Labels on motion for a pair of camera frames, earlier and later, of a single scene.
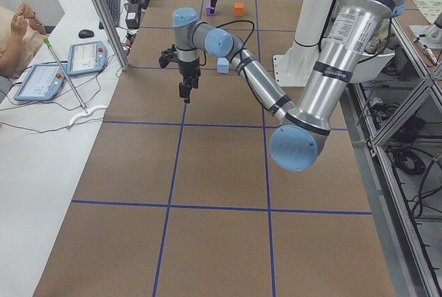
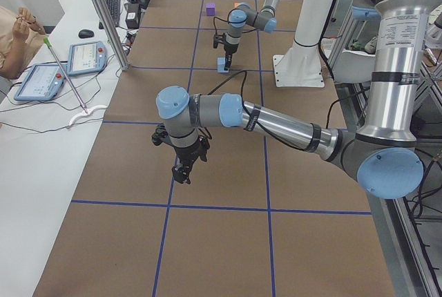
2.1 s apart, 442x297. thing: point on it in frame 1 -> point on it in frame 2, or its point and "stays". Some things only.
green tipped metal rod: [48, 43] stays
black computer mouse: [85, 34] stays
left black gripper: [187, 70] -> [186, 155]
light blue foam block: [222, 65] stays
